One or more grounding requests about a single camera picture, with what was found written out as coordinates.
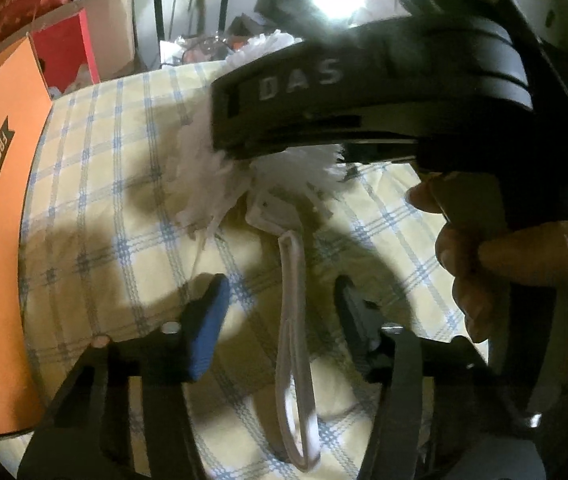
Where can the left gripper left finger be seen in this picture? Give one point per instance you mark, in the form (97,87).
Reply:
(85,432)

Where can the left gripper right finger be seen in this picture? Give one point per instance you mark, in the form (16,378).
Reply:
(442,413)

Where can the brown cardboard box background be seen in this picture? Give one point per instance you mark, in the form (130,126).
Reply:
(111,28)

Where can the bag of cables clutter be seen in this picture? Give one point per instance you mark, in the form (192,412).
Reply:
(198,49)

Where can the red gift bag lower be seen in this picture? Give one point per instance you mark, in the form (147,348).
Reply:
(66,55)

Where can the yellow plaid tablecloth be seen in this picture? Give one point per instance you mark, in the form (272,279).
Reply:
(102,253)

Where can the white fluffy duster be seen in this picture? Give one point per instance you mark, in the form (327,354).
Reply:
(271,186)

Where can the person right hand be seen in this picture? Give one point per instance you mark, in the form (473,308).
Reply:
(536,257)

